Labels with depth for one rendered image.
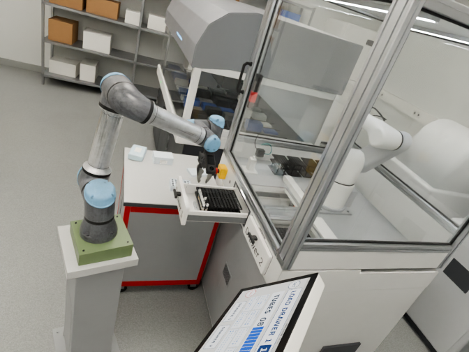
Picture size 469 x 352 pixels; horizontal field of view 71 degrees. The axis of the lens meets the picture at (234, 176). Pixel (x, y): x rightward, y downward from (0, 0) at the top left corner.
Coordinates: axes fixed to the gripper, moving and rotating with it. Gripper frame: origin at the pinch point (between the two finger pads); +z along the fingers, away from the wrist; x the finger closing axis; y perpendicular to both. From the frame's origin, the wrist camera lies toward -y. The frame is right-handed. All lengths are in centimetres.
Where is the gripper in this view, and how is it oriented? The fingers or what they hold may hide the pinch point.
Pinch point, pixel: (202, 181)
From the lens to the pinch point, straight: 171.2
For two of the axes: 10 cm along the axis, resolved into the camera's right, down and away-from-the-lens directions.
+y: -2.7, -5.4, 8.0
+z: -2.6, 8.4, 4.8
